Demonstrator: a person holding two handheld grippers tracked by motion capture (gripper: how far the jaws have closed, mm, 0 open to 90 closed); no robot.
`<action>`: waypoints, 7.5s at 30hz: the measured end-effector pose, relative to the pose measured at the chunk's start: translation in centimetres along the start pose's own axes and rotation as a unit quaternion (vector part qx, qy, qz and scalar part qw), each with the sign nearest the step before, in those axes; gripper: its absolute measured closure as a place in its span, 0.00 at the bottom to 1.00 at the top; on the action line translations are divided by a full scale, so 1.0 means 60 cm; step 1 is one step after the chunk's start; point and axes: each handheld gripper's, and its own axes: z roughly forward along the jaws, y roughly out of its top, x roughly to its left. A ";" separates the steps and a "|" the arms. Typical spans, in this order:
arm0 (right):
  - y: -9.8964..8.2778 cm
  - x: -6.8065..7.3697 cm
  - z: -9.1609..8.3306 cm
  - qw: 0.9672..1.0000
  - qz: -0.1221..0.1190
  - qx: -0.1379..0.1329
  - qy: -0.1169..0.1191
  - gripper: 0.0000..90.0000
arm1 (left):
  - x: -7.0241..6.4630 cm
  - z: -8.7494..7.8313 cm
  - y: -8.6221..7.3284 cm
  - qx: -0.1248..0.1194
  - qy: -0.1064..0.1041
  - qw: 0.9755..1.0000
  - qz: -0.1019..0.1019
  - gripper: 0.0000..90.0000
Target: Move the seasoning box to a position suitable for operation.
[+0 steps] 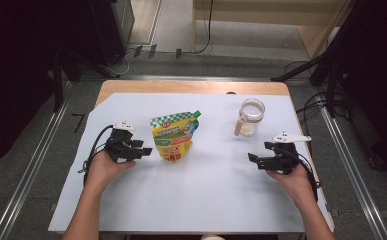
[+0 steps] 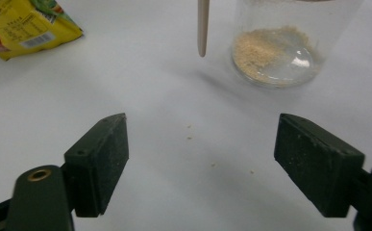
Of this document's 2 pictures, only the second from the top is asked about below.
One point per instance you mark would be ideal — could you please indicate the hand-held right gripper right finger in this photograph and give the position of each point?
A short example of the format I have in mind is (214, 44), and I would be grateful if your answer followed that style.
(318, 166)

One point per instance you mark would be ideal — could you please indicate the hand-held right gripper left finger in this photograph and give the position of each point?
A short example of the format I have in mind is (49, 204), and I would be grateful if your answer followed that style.
(100, 160)

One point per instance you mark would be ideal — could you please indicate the clear plastic cup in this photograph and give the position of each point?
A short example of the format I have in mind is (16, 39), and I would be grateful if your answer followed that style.
(318, 19)

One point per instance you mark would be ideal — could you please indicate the yellow green spout pouch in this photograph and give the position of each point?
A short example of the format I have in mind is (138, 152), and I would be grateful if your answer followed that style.
(29, 29)

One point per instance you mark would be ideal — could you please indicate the beige powder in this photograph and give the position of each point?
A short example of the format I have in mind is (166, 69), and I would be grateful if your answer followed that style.
(257, 51)

